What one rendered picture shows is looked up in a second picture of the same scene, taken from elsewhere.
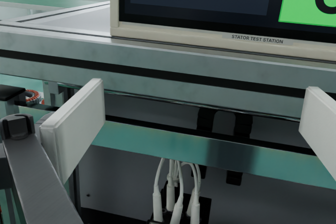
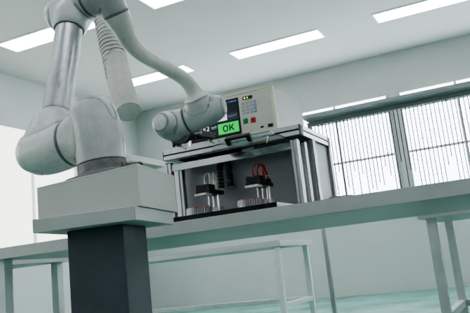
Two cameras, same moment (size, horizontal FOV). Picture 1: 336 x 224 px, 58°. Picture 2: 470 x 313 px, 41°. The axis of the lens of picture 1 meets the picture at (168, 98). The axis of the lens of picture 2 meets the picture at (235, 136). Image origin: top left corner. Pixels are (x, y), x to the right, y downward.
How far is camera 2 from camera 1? 2.63 m
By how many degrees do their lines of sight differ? 37
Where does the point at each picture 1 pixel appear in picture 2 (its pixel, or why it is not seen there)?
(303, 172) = (226, 158)
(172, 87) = (201, 150)
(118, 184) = not seen: hidden behind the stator
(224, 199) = (234, 200)
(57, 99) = (180, 173)
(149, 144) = (198, 163)
